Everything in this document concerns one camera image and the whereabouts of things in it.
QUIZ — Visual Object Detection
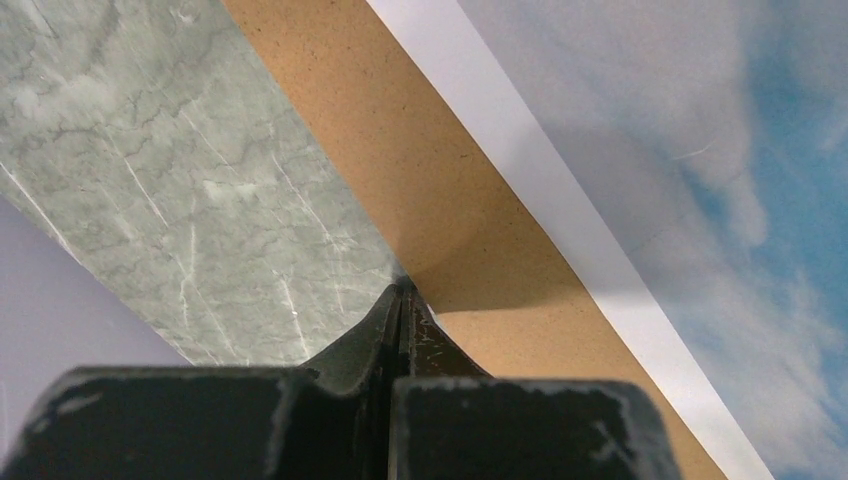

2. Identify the brown backing board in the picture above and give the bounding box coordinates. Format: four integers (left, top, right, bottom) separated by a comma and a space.
226, 1, 722, 479

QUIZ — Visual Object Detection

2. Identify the building photo print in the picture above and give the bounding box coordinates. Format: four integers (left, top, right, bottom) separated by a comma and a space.
372, 1, 847, 479

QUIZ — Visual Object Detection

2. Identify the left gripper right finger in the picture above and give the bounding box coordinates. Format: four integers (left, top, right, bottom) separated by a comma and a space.
389, 288, 681, 479

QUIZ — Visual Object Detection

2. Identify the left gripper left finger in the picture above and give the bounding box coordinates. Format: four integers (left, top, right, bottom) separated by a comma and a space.
1, 285, 401, 479

